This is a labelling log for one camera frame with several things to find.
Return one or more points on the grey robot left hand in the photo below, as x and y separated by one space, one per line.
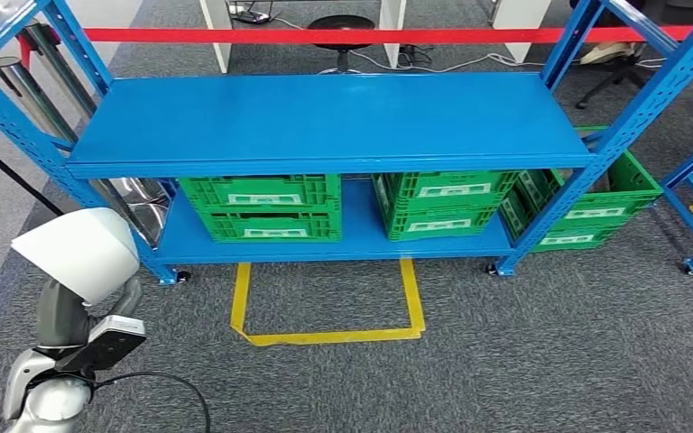
62 317

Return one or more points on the white curved plastic part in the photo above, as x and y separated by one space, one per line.
83 251

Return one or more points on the large blue metal shelf rack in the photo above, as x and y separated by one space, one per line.
322 119

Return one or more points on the red barrier belt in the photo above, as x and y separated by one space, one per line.
263 35

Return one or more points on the black router box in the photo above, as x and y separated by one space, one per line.
257 17

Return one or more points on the black office chair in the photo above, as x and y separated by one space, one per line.
618 74

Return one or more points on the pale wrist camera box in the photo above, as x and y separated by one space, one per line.
110 337

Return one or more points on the black stanchion post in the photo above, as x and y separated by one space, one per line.
18 176

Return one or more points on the chrome stanchion post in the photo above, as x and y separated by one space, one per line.
62 71
35 98

